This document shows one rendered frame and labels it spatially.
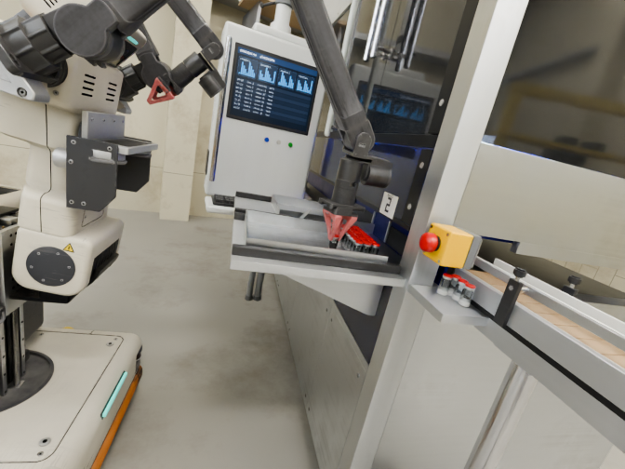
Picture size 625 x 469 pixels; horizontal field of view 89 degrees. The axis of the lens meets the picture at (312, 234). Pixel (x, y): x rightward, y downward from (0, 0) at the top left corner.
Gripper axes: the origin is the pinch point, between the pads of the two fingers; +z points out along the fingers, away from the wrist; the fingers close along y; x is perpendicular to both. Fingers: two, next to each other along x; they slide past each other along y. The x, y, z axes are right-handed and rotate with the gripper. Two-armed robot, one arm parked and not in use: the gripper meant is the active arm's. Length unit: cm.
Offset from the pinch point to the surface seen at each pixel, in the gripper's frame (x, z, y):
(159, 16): 340, -112, -34
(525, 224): -23.9, -13.3, 35.8
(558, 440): -35, 55, 81
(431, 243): -24.0, -7.5, 6.4
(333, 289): -4.4, 12.6, 0.3
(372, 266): -11.4, 3.1, 4.7
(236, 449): 21, 92, -7
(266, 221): 21.3, 2.9, -10.6
